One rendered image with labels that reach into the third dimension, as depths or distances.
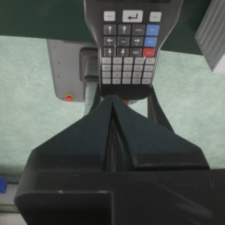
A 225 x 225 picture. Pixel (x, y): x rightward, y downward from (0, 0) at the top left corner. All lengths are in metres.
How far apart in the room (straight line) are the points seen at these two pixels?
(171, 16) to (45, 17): 0.23
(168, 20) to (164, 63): 1.22
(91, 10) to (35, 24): 0.20
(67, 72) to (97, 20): 0.91
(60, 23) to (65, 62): 0.70
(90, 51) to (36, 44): 0.48
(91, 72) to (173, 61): 0.69
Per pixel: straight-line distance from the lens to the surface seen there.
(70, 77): 1.13
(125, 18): 0.20
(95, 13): 0.20
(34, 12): 0.38
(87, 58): 0.98
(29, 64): 1.48
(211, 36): 0.35
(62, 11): 0.37
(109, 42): 0.21
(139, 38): 0.21
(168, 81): 1.55
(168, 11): 0.21
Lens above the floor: 1.07
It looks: 37 degrees down
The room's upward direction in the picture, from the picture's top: 179 degrees clockwise
